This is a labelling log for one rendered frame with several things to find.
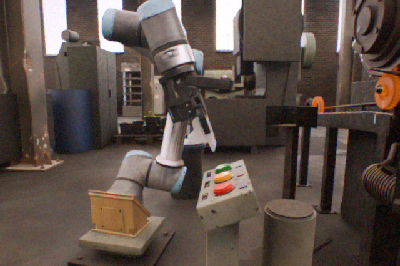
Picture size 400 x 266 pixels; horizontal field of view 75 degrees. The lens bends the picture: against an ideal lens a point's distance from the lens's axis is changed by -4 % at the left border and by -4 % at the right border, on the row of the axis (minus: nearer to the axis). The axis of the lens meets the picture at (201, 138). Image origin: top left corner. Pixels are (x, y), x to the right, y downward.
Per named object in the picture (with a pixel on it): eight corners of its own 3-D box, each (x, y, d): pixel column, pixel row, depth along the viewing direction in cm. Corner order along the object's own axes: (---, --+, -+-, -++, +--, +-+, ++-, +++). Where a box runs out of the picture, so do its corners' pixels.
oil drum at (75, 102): (101, 145, 426) (98, 88, 412) (82, 153, 367) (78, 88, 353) (66, 145, 430) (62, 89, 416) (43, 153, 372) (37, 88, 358)
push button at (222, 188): (234, 187, 54) (231, 179, 54) (235, 194, 50) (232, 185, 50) (215, 193, 55) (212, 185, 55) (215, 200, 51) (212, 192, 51)
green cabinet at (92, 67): (73, 148, 404) (66, 46, 380) (94, 141, 473) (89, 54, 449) (103, 149, 400) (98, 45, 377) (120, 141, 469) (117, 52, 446)
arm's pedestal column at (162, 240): (67, 265, 123) (65, 250, 122) (112, 226, 162) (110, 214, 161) (147, 278, 115) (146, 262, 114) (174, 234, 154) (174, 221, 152)
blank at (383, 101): (381, 77, 125) (374, 77, 126) (402, 71, 110) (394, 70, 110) (380, 109, 126) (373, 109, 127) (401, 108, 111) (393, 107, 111)
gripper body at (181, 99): (179, 123, 70) (162, 78, 69) (210, 112, 69) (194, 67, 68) (174, 126, 63) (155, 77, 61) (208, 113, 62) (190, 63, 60)
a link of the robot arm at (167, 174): (152, 182, 153) (177, 47, 137) (182, 188, 153) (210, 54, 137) (145, 192, 138) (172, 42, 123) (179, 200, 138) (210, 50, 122)
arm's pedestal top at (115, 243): (79, 246, 125) (78, 239, 124) (113, 218, 156) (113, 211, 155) (141, 256, 119) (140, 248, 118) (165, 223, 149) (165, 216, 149)
